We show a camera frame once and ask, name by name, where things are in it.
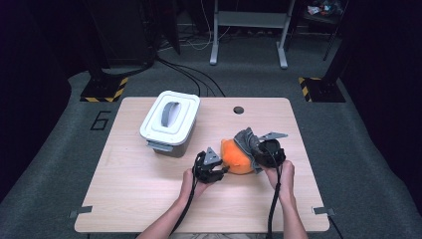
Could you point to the person's right hand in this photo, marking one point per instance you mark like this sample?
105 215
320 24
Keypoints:
285 179

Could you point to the orange plush toy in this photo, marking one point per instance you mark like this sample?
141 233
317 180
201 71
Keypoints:
234 159

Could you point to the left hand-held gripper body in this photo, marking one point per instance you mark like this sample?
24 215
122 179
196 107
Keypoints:
205 171

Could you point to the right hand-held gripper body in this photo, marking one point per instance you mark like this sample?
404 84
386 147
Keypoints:
272 154

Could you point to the black yellow striped stand base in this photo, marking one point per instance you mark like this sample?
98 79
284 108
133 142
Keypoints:
323 89
103 89

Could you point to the black cabinet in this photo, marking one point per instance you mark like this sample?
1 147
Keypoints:
122 33

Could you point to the colourful clutter on shelf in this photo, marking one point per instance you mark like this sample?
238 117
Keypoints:
323 8

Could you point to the person's left hand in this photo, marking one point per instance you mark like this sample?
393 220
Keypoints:
190 186

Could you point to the grey towel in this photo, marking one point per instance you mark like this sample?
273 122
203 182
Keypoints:
247 142

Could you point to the grey transparent storage box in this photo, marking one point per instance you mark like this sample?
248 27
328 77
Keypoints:
182 146

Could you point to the white metal desk frame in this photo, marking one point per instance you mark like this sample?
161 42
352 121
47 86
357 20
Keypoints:
252 19

